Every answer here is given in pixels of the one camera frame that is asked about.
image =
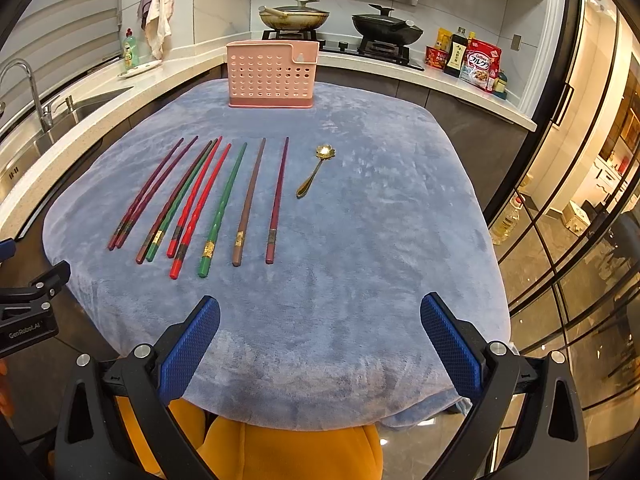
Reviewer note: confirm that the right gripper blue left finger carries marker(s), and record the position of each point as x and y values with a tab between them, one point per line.
182	347

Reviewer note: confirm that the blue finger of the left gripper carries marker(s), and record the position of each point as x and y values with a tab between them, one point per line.
7	249

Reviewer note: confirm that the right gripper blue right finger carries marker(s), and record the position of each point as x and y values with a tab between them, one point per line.
458	345

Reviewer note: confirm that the bright red chopstick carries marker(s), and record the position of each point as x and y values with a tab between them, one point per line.
189	227
195	194

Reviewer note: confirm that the brown chopstick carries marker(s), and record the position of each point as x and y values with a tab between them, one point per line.
238	247

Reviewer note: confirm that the gold spoon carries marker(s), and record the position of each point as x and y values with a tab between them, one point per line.
323	152

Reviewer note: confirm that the stainless steel sink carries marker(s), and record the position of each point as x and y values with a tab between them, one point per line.
22	149

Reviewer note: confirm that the soap dispenser pump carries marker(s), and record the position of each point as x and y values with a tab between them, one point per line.
67	106

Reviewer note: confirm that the patterned plate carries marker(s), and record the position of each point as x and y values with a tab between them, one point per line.
140	69

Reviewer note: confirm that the green dish soap bottle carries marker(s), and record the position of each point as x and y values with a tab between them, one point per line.
130	50

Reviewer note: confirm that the white window blinds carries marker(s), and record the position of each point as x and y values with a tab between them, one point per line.
62	38

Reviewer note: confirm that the white hanging towel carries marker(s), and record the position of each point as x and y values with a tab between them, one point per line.
157	25

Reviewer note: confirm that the small dark green jar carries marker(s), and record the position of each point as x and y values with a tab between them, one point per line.
500	85

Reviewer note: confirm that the pink perforated utensil holder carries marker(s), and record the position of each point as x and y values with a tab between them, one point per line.
272	73

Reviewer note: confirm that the red cereal bag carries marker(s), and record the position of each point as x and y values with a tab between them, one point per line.
481	65

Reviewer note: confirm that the dark soy sauce bottle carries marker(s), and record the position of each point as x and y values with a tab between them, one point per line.
459	43

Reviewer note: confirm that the yellow snack bag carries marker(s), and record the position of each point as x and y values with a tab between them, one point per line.
443	40

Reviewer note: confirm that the black gas stove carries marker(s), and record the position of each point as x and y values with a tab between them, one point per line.
378	50

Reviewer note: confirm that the black wok with lid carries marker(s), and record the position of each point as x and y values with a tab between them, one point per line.
382	26

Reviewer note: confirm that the beige pan with lid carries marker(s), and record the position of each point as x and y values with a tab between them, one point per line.
298	18

